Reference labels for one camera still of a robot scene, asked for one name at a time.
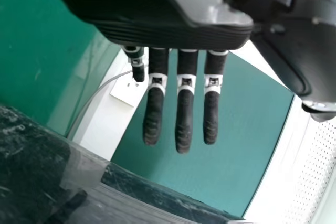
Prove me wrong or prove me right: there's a grey cable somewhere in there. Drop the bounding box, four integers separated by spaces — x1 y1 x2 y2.
65 68 133 138

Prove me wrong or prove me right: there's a white perforated cable duct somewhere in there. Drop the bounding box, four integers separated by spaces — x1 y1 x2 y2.
282 118 336 224

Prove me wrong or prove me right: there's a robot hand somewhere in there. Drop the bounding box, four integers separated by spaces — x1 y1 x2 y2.
46 0 336 123

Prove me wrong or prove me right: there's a white socket strip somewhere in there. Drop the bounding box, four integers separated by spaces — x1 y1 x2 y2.
109 73 144 107

